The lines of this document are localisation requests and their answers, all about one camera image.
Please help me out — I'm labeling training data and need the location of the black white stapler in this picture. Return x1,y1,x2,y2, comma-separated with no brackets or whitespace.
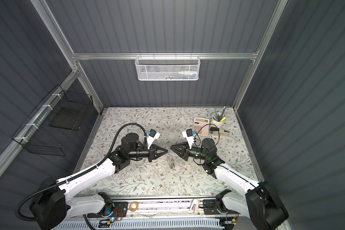
209,127,230,137

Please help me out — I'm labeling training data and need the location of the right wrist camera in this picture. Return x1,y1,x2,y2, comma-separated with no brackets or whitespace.
182,128,196,149

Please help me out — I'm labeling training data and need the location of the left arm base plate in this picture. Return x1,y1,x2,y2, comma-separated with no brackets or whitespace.
87,202,128,218

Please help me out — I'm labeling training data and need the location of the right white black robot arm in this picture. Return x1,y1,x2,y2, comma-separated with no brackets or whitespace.
171,138,289,230

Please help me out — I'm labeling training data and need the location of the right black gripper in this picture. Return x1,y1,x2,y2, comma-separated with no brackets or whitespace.
172,142,209,162

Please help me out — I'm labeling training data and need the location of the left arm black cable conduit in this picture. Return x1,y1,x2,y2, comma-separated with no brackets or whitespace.
15,123,147,222

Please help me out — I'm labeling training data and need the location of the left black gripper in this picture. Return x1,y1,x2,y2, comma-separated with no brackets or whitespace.
128,144,168,163

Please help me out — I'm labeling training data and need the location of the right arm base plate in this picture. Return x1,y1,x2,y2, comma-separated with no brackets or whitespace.
199,199,239,215

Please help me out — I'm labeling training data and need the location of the tape roll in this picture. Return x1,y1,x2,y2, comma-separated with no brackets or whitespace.
128,201,139,212

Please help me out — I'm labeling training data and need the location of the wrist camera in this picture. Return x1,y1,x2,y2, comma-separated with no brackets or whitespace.
146,129,160,149
182,128,196,149

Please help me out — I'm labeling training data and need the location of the white pink small device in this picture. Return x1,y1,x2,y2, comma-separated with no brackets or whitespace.
189,199,199,214

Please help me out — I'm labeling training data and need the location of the black wire basket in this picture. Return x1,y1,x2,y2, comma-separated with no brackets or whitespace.
12,87,94,157

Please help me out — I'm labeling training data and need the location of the pink calculator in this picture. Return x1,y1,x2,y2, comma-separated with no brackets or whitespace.
192,117,210,137

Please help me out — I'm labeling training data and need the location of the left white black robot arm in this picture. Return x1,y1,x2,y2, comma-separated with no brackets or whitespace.
29,133,168,230

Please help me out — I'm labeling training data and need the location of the white pen cup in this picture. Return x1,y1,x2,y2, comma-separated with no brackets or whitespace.
210,106,227,129

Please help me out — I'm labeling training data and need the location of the white wire mesh basket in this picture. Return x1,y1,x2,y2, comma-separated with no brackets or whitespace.
135,56,201,81

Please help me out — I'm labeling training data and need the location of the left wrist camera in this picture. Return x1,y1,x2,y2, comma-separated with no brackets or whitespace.
146,129,160,149

